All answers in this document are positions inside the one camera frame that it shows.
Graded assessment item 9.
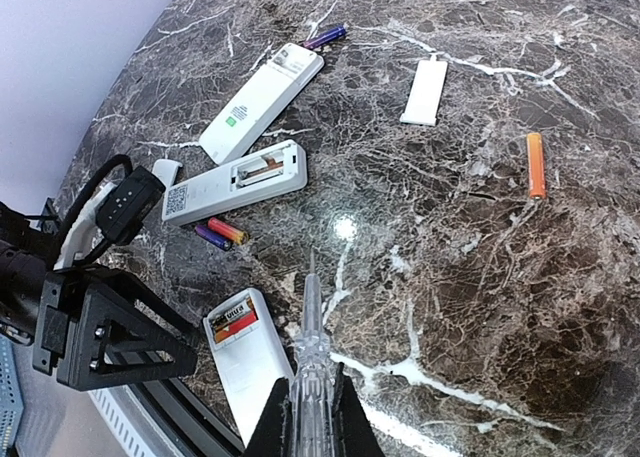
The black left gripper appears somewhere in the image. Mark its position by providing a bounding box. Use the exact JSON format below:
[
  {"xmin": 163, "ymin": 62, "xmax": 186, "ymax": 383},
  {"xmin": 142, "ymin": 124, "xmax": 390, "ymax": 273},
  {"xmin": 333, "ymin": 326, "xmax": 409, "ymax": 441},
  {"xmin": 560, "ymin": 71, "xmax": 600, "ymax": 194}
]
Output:
[{"xmin": 32, "ymin": 264, "xmax": 200, "ymax": 391}]

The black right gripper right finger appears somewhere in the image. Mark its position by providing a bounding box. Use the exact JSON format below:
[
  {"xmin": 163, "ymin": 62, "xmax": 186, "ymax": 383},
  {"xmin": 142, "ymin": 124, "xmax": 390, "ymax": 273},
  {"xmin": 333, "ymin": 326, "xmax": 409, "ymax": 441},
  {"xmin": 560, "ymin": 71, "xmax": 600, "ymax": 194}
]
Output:
[{"xmin": 333, "ymin": 363, "xmax": 384, "ymax": 457}]

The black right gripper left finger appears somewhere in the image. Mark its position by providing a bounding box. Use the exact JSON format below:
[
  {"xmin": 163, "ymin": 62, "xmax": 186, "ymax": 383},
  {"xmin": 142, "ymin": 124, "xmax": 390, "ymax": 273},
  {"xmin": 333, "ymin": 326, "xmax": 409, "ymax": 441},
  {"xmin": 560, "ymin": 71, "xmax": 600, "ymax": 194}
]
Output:
[{"xmin": 242, "ymin": 378, "xmax": 292, "ymax": 457}]

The white remote face down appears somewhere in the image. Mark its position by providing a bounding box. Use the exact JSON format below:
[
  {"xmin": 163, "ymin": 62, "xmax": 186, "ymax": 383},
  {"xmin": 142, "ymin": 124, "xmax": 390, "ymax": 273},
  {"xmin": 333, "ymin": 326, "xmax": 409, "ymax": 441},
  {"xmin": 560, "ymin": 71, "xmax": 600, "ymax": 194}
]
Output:
[{"xmin": 202, "ymin": 288, "xmax": 293, "ymax": 445}]

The blue purple battery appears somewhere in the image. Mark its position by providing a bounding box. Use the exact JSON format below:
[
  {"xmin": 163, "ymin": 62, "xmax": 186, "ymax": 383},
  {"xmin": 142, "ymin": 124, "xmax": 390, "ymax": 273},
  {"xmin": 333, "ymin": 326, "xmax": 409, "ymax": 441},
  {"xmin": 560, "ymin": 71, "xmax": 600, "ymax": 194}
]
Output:
[{"xmin": 195, "ymin": 224, "xmax": 233, "ymax": 251}]

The red blue battery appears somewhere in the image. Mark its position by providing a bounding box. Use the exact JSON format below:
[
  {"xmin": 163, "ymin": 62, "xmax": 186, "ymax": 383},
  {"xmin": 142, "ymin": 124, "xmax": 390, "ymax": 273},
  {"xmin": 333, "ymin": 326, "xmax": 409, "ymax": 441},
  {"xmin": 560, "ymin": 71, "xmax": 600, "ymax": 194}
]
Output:
[{"xmin": 207, "ymin": 217, "xmax": 249, "ymax": 245}]

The curved white battery cover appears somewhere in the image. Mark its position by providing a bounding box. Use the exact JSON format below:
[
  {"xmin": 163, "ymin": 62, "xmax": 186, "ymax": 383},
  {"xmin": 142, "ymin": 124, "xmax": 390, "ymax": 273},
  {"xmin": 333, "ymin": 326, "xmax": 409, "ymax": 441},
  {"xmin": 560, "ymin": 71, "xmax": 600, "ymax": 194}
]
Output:
[{"xmin": 151, "ymin": 159, "xmax": 183, "ymax": 188}]

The small white buttoned remote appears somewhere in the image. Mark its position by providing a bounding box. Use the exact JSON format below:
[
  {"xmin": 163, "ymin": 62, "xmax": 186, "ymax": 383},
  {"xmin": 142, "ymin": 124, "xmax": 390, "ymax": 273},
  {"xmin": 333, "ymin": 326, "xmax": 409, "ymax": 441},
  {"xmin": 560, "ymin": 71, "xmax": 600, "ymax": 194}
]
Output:
[{"xmin": 162, "ymin": 140, "xmax": 308, "ymax": 226}]

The white TCL remote control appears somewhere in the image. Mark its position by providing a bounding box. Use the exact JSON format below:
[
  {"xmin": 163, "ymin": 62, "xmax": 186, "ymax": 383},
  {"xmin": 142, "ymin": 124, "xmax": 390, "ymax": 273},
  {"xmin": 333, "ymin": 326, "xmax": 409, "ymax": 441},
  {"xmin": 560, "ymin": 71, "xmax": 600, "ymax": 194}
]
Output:
[{"xmin": 199, "ymin": 43, "xmax": 324, "ymax": 165}]

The long white battery cover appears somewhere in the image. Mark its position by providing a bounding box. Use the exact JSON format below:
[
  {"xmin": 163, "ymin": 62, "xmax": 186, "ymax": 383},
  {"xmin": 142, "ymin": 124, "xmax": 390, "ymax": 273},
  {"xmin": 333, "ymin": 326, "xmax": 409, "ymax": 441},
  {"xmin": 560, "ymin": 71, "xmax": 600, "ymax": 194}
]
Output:
[{"xmin": 400, "ymin": 60, "xmax": 448, "ymax": 126}]

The orange battery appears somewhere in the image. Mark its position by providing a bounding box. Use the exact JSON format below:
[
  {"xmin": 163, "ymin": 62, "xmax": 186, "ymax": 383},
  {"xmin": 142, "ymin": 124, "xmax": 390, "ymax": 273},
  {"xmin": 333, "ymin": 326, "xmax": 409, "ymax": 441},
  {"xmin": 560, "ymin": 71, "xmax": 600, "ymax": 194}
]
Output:
[{"xmin": 526, "ymin": 133, "xmax": 546, "ymax": 199}]

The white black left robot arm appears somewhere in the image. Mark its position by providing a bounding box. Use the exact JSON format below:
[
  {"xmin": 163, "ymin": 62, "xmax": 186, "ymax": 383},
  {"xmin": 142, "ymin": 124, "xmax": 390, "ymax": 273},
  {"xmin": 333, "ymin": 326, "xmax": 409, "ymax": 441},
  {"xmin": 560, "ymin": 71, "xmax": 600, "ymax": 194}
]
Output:
[{"xmin": 1, "ymin": 206, "xmax": 199, "ymax": 391}]

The red black battery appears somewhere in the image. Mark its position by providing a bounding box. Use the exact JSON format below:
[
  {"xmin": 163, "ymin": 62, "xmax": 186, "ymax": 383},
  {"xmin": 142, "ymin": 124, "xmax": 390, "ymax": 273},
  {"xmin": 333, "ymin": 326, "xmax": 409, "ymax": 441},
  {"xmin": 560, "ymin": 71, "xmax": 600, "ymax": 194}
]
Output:
[{"xmin": 210, "ymin": 297, "xmax": 258, "ymax": 344}]

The blue plastic basket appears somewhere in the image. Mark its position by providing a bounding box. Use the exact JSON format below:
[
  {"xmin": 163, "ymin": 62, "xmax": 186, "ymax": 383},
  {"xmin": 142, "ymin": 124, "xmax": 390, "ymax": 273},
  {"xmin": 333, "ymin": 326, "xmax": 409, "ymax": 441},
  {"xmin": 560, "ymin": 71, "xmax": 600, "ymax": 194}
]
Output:
[{"xmin": 0, "ymin": 336, "xmax": 24, "ymax": 456}]

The black front rail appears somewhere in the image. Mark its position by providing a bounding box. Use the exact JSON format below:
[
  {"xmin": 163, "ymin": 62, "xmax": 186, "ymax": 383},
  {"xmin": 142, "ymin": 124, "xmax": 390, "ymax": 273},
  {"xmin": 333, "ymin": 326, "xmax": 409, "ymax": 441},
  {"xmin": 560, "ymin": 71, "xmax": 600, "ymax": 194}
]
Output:
[{"xmin": 128, "ymin": 379, "xmax": 244, "ymax": 457}]

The white slotted cable duct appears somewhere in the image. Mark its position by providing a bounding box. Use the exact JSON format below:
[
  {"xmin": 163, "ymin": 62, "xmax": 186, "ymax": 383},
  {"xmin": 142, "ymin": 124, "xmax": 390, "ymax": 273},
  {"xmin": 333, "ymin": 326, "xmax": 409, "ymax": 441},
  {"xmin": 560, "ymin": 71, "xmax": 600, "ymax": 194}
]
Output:
[{"xmin": 88, "ymin": 389, "xmax": 156, "ymax": 457}]

